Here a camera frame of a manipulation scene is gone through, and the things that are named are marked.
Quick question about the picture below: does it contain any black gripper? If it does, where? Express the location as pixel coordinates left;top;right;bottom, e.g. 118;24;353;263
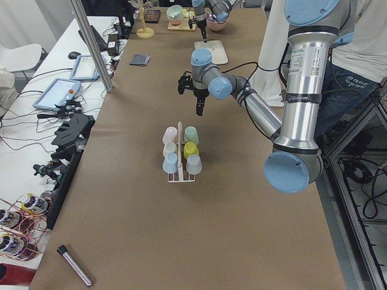
196;19;207;43
193;87;209;116

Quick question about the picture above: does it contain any cream rabbit tray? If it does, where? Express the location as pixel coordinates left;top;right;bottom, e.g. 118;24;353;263
194;40;229;65

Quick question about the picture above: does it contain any green cup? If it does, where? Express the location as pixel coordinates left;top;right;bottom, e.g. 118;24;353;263
184;126;200;145

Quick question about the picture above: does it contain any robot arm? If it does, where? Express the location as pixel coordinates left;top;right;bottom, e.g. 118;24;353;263
188;0;236;43
191;1;357;193

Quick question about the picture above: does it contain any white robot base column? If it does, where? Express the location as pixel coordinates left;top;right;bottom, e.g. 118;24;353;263
244;0;289;107

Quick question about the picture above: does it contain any pink cup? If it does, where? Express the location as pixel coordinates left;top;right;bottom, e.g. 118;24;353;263
162;126;178;144

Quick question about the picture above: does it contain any yellow cup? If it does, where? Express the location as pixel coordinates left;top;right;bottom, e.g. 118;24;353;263
183;141;199;159

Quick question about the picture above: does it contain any cream cup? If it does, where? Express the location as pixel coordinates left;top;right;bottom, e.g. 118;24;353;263
163;142;178;157

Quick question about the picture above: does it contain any dark brown tray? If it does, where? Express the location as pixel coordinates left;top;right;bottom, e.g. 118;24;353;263
145;10;161;24

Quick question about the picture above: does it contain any grey cup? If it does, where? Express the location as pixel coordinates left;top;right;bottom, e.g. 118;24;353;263
186;154;203;175

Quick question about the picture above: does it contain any blue cup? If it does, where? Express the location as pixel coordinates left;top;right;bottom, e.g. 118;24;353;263
163;152;178;174

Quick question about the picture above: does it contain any pink bowl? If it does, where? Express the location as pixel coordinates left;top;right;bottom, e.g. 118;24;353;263
206;11;229;31

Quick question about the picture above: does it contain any wooden cutting board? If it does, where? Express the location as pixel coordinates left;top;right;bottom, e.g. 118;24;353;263
167;11;197;32

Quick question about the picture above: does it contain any green bowl stack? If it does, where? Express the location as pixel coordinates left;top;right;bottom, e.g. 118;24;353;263
166;5;183;25

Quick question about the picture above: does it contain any wooden stand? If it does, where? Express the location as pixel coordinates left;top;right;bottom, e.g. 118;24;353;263
129;1;154;39

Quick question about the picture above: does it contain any grey folded cloth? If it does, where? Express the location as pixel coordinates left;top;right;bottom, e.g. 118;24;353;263
129;53;151;66

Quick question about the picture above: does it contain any black keyboard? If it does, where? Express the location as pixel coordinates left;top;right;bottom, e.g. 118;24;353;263
90;25;107;53

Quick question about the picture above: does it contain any black computer mouse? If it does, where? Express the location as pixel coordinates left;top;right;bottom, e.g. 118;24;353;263
68;51;80;59

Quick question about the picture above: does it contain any black tool holder rack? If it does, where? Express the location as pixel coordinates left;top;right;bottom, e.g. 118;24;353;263
46;114;96;230

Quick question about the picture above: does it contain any blue teach pendant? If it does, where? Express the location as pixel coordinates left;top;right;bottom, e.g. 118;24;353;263
33;78;81;111

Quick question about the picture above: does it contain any person in jeans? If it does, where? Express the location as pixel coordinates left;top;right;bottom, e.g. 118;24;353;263
314;1;386;138

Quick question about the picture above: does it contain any white chair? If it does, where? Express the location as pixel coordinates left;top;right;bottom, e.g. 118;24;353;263
1;43;42;73

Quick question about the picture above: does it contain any metal tube black cap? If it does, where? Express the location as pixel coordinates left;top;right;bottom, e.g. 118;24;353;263
57;245;94;287

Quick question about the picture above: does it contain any red object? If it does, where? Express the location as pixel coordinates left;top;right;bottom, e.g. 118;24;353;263
1;263;36;286

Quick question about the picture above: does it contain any white wire cup rack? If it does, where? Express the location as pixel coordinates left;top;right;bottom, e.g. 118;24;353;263
167;121;196;183

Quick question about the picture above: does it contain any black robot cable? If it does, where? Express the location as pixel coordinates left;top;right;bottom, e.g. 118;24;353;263
223;62;288;100

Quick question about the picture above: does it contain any aluminium frame post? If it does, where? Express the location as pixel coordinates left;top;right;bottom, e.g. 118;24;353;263
69;0;113;92

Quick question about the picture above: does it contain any copper wire spool basket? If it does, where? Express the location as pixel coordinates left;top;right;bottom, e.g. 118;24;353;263
1;193;53;262

